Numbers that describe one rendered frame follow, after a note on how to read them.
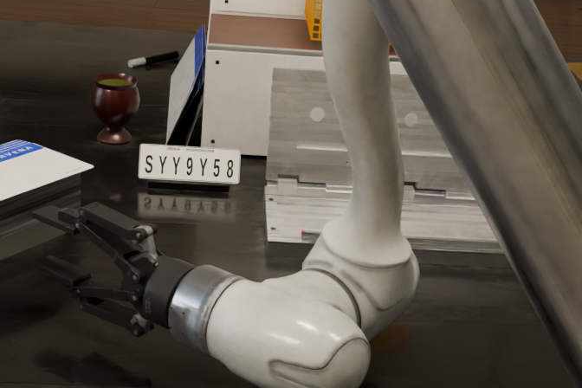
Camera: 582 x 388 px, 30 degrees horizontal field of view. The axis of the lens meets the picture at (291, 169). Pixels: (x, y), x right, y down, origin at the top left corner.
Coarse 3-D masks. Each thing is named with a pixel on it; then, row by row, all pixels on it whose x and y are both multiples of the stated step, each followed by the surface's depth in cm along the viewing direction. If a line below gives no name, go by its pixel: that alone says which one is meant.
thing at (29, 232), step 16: (32, 192) 147; (48, 192) 149; (64, 192) 152; (80, 192) 154; (0, 208) 142; (16, 208) 145; (32, 208) 147; (64, 208) 153; (0, 224) 143; (16, 224) 146; (32, 224) 148; (0, 240) 144; (16, 240) 146; (32, 240) 149; (0, 256) 145
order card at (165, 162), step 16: (144, 144) 172; (144, 160) 172; (160, 160) 172; (176, 160) 172; (192, 160) 173; (208, 160) 173; (224, 160) 173; (240, 160) 173; (144, 176) 172; (160, 176) 172; (176, 176) 172; (192, 176) 172; (208, 176) 173; (224, 176) 173
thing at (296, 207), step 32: (288, 192) 169; (320, 192) 170; (416, 192) 170; (288, 224) 158; (320, 224) 159; (416, 224) 162; (448, 224) 163; (480, 224) 164; (416, 256) 154; (448, 256) 154; (480, 256) 154
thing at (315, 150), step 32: (288, 96) 166; (320, 96) 167; (416, 96) 168; (288, 128) 166; (320, 128) 168; (416, 128) 169; (288, 160) 168; (320, 160) 168; (416, 160) 169; (448, 160) 169; (448, 192) 170
